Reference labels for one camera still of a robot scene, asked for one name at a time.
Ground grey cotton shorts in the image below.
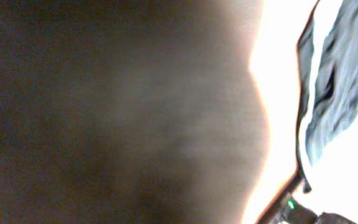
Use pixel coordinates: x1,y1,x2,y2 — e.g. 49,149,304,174
0,0,269,223

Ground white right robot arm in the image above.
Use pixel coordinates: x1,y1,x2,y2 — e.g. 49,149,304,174
257,173,356,224

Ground black and blue shirt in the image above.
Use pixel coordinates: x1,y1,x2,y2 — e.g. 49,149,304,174
296,0,358,191

